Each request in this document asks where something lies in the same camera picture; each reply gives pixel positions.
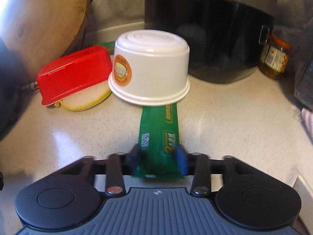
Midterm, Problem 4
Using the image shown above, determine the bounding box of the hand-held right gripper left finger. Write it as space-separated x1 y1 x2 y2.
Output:
60 144 142 197

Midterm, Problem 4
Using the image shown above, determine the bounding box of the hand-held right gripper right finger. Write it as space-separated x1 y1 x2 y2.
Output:
174 144 250 197

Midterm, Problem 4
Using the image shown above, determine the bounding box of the yellow fruit peel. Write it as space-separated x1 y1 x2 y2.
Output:
54 82 113 112

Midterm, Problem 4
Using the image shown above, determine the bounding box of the white bowl with orange label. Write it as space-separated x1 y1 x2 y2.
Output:
108 29 191 107

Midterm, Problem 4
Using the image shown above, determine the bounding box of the red plastic container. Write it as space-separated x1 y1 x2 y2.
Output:
36 45 115 107

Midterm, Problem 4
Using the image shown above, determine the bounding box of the pink striped cloth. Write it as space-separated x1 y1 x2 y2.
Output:
300 107 313 142

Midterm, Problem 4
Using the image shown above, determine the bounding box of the black countertop appliance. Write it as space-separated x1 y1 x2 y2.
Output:
144 0 275 84

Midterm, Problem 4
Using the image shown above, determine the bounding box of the glass jar with orange lid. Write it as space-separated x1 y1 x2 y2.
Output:
259 35 292 80

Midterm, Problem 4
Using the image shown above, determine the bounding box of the dark blue rice cooker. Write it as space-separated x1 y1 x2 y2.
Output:
0 37 32 140

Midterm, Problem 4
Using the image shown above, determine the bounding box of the black foil bag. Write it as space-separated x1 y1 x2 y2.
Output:
293 59 313 108

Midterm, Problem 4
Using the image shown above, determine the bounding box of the round wooden cutting board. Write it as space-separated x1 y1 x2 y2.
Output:
0 0 91 84

